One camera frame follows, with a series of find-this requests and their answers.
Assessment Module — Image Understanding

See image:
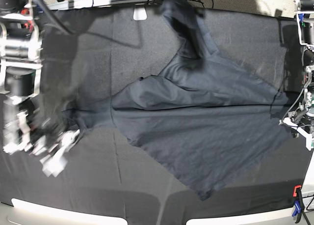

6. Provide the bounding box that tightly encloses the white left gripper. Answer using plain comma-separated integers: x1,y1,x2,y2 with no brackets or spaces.
279,109,314,151

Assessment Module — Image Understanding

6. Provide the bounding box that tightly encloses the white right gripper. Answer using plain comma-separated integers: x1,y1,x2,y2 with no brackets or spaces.
2,129,80,178

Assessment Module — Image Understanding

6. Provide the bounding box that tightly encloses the dark grey t-shirt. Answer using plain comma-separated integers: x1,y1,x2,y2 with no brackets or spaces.
63,0,297,200

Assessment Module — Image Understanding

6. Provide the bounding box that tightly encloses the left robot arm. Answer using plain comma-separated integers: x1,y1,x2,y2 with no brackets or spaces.
280,0,314,151

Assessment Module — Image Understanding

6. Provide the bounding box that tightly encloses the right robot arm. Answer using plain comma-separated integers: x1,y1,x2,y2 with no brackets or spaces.
0,0,80,176

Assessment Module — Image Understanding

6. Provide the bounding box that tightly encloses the red blue clamp near right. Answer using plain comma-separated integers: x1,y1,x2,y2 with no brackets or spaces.
292,185,311,225

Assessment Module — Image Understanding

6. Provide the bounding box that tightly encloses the black table cloth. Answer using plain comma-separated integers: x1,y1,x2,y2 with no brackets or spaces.
0,7,312,225

